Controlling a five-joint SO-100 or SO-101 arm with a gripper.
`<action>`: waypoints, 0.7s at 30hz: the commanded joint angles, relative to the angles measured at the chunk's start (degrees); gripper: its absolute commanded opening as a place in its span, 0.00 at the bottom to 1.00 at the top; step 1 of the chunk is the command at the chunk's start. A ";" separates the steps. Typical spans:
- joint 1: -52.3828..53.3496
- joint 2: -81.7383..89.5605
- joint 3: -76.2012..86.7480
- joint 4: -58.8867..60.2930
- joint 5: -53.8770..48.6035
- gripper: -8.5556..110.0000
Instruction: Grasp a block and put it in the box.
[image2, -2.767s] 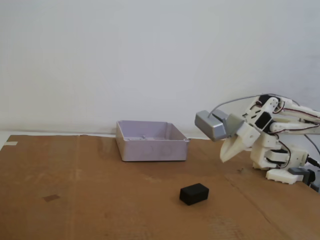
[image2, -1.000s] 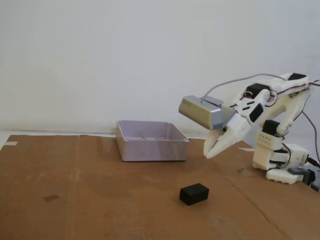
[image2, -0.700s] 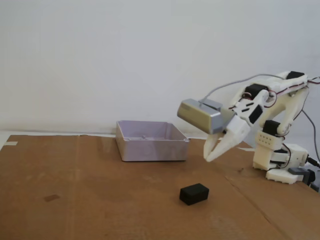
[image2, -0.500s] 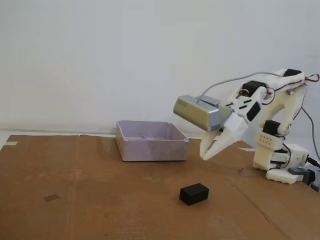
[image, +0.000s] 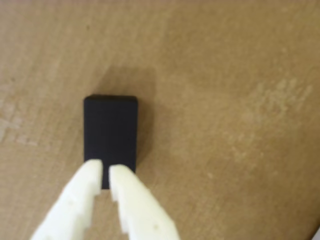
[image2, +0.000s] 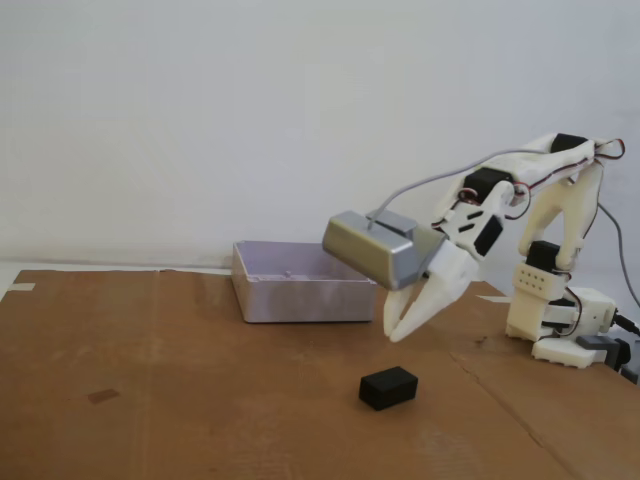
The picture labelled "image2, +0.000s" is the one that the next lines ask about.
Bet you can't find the silver webcam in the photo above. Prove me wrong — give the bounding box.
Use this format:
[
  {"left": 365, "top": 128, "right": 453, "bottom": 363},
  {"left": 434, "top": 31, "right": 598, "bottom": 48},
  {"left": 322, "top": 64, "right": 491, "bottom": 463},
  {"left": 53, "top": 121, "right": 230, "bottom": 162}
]
[{"left": 321, "top": 209, "right": 417, "bottom": 291}]

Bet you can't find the black power cable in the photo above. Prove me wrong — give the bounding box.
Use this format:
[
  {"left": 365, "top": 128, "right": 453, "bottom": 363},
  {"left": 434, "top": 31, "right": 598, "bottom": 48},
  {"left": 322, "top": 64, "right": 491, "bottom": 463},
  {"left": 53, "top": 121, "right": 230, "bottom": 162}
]
[{"left": 613, "top": 312, "right": 640, "bottom": 337}]

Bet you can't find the black rectangular block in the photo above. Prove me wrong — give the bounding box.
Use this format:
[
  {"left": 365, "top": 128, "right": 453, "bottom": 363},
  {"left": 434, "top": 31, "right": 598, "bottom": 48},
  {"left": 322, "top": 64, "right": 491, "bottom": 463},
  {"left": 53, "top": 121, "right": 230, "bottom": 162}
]
[{"left": 358, "top": 365, "right": 420, "bottom": 413}]

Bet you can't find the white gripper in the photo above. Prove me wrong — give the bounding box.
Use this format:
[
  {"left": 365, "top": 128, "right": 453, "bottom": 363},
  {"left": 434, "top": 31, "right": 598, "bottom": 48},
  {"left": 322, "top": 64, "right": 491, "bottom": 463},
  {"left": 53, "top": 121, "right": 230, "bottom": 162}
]
[{"left": 383, "top": 242, "right": 480, "bottom": 344}]

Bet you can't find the brown cardboard sheet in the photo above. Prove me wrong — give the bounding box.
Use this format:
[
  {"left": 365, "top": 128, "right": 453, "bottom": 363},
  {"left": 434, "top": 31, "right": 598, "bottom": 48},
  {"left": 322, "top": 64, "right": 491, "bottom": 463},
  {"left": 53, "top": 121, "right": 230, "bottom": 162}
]
[
  {"left": 0, "top": 268, "right": 640, "bottom": 480},
  {"left": 448, "top": 343, "right": 640, "bottom": 480}
]

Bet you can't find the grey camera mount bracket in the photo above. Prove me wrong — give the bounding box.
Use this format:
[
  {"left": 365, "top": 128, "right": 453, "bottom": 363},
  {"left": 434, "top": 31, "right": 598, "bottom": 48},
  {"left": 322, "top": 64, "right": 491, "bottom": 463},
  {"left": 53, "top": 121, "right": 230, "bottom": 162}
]
[{"left": 409, "top": 227, "right": 445, "bottom": 281}]

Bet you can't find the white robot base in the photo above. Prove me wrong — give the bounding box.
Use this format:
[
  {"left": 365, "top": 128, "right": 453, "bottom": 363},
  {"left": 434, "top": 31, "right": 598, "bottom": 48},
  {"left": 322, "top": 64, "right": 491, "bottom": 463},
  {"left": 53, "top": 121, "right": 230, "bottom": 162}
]
[{"left": 531, "top": 287, "right": 617, "bottom": 372}]

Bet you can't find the grey plastic box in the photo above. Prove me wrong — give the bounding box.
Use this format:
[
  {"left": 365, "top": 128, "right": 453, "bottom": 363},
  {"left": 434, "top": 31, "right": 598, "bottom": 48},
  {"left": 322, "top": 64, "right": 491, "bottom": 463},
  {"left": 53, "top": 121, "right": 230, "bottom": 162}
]
[{"left": 231, "top": 240, "right": 380, "bottom": 326}]

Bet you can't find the grey table clamp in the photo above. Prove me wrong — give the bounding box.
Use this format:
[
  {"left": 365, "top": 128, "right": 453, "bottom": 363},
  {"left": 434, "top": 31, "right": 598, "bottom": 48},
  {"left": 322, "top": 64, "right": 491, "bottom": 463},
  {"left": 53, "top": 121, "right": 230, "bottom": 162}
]
[{"left": 576, "top": 334, "right": 640, "bottom": 386}]

